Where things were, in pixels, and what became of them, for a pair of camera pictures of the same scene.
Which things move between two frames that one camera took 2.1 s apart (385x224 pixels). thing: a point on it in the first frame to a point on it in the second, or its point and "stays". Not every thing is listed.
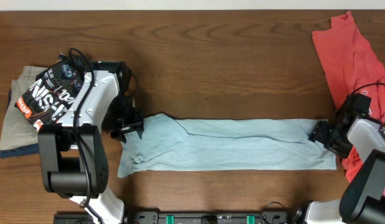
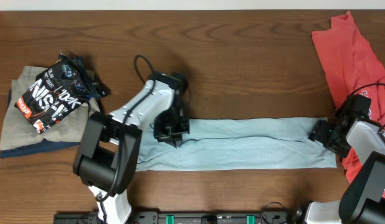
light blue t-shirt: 167,144 stays
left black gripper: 137,124 to 171,138
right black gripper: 318,132 stays
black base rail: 190,217 stays
